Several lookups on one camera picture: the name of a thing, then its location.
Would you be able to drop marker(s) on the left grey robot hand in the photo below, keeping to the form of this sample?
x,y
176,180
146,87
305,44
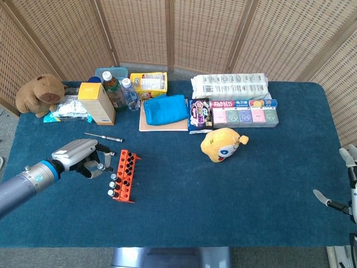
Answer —
x,y
78,152

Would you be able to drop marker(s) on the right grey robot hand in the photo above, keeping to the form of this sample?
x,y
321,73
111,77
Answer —
x,y
354,195

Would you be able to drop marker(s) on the orange tube rack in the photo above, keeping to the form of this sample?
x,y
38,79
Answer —
x,y
120,164

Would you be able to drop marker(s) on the teal wet wipes pack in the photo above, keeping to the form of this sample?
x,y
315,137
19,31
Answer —
x,y
69,109

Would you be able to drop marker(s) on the tall yellow cream carton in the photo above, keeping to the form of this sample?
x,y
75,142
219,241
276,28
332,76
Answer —
x,y
96,106

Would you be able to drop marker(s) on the green tea bottle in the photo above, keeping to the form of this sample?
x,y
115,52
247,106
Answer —
x,y
114,92

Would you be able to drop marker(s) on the brown capybara plush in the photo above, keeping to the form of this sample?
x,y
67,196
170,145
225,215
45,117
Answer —
x,y
39,92

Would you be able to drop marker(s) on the dark blue round cap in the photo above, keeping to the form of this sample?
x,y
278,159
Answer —
x,y
94,80

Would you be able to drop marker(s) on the clear water bottle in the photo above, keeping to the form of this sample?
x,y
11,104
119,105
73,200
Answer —
x,y
130,96

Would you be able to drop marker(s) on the light blue plastic container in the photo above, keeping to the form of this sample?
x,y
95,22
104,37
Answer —
x,y
120,73

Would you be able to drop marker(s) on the blue folded cloth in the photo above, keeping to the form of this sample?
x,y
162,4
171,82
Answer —
x,y
164,110

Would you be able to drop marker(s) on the yellow snack bag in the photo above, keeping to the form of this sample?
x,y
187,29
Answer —
x,y
147,83

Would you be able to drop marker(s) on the dark blue carpet mat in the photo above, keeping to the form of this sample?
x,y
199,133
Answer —
x,y
195,195

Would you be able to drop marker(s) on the dark purple pad pack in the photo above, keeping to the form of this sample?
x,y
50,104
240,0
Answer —
x,y
199,114

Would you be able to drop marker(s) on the pastel tissue multipack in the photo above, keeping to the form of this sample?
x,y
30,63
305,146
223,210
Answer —
x,y
245,117

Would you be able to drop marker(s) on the wicker folding screen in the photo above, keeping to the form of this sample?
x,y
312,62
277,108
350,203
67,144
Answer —
x,y
139,28

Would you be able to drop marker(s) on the grey robot torso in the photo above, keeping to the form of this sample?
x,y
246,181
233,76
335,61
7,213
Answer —
x,y
167,258

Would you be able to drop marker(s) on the yellow plush toy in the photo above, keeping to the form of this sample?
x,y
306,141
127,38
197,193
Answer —
x,y
220,145

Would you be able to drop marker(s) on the plastic food wrap box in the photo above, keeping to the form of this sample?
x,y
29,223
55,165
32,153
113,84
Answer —
x,y
223,104

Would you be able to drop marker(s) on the white paper towel pack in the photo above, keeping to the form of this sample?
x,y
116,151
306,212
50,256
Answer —
x,y
228,86

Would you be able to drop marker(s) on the white metal frame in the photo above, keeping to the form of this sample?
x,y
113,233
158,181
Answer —
x,y
334,257

